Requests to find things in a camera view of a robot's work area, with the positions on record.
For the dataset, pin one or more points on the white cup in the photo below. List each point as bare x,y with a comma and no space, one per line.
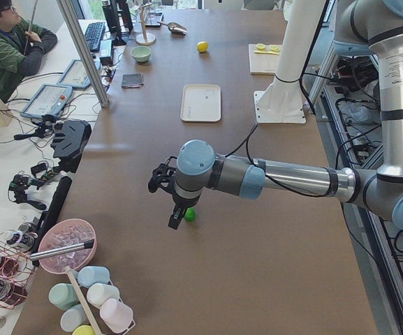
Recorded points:
98,293

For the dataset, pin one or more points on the black long bar device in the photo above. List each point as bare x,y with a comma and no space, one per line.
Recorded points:
49,217

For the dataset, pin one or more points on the lemon slice near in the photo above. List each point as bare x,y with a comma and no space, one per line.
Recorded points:
260,46

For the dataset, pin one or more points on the light green bowl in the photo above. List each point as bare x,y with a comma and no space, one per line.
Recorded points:
141,53

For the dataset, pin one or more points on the green lime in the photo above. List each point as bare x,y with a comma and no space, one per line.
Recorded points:
190,215

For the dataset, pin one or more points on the yellow cup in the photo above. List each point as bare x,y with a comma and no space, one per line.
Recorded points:
84,330

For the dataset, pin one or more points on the pink cup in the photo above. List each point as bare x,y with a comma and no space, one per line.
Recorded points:
116,315

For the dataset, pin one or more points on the grey folded cloth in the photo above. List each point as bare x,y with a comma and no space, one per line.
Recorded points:
132,80

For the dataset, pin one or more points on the wooden cutting board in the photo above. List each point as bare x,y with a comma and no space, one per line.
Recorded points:
262,64

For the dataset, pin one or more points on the yellow plastic knife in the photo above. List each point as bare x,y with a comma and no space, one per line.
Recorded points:
265,52

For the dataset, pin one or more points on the teach pendant tablet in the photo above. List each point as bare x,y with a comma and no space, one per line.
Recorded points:
50,99
75,76

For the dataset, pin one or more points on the metal tongs handle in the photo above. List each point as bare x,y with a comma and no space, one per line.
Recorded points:
62,250

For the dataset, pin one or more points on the wooden spoon handle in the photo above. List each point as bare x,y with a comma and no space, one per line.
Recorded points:
92,320

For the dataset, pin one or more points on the lemon slice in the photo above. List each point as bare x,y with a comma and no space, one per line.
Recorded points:
274,48
260,46

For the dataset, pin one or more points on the aluminium frame post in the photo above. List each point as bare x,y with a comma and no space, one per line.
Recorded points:
74,28

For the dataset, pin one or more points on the wooden mug stand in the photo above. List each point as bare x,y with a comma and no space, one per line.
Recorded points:
144,38

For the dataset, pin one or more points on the cream rabbit tray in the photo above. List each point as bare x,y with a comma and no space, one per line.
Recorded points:
201,103

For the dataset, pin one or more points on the metal scoop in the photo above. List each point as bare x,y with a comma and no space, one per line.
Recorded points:
175,28

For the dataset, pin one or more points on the yellow lemon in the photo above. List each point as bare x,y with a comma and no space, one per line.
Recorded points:
202,46

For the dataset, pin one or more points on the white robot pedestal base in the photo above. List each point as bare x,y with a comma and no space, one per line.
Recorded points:
281,102

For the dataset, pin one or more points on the lemon slice far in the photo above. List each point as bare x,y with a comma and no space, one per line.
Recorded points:
274,48

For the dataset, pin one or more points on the black plastic bracket device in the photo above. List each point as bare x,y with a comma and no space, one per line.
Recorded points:
70,138

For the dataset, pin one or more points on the pale grey-blue cup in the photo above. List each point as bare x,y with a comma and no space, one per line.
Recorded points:
73,318

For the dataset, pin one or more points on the black keyboard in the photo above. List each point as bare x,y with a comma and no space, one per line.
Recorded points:
94,34

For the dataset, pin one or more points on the mint green cup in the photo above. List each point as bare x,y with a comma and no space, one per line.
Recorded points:
63,296

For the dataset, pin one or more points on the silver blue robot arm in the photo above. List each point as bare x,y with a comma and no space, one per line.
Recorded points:
377,25

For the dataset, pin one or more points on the near teach pendant tablet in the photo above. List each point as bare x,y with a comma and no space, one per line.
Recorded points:
50,99

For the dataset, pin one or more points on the copper wire bottle rack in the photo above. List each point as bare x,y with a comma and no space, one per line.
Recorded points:
16,274

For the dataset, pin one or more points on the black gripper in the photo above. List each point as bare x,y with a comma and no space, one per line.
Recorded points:
182,203

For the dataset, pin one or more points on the black camera mount wrist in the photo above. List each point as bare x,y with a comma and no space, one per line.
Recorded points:
163,177

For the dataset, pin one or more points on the light blue cup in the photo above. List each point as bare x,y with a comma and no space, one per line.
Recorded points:
90,275

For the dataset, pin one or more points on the person in green jacket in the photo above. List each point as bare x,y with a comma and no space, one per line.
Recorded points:
22,47

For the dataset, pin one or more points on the far teach pendant tablet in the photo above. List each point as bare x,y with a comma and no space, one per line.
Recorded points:
75,76

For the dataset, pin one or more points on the pink bowl with ice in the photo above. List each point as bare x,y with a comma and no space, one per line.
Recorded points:
67,233

